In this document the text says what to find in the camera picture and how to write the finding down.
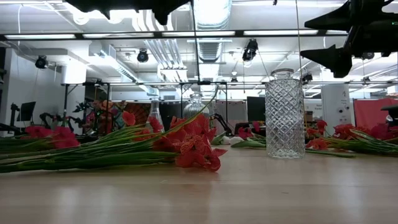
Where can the black hanging camera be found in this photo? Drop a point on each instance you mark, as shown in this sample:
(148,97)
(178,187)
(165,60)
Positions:
(41,61)
(367,57)
(250,49)
(234,80)
(142,56)
(307,77)

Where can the black background robot arm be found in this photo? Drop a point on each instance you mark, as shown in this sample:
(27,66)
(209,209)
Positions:
(221,119)
(46,116)

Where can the red partition panel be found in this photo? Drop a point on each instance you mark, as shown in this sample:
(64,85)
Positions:
(370,112)

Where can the pink artificial flower bunch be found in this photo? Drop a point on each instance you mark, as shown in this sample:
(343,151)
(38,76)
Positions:
(381,130)
(62,138)
(245,133)

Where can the white pillar with controls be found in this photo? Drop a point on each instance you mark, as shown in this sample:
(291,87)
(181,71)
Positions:
(337,105)

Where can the black background equipment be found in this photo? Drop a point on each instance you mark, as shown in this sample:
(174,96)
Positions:
(392,112)

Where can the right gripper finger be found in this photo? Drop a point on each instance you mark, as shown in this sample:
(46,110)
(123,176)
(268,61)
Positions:
(339,60)
(339,18)

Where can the diamond cut glass vase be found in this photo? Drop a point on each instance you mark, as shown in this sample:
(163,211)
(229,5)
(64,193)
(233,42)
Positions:
(284,124)

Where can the silver ribbed air duct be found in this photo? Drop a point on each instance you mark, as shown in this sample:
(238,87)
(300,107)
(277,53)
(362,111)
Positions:
(214,18)

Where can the black metal table frame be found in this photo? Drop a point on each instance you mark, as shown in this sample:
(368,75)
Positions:
(90,140)

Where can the round ribbed glass vase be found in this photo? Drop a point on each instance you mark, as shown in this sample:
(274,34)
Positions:
(194,109)

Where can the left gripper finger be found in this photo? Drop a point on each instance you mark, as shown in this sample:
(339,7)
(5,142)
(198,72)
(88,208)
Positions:
(164,11)

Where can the colourful patterned fabric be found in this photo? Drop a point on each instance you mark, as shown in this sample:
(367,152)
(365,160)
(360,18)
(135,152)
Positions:
(140,110)

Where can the slim conical glass vase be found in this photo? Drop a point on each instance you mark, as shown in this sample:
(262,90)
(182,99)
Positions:
(154,109)

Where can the small black monitor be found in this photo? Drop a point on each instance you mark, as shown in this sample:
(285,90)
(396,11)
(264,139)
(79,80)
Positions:
(27,111)

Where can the black overhead crossbar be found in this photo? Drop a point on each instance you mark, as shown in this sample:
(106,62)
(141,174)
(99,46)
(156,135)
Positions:
(79,36)

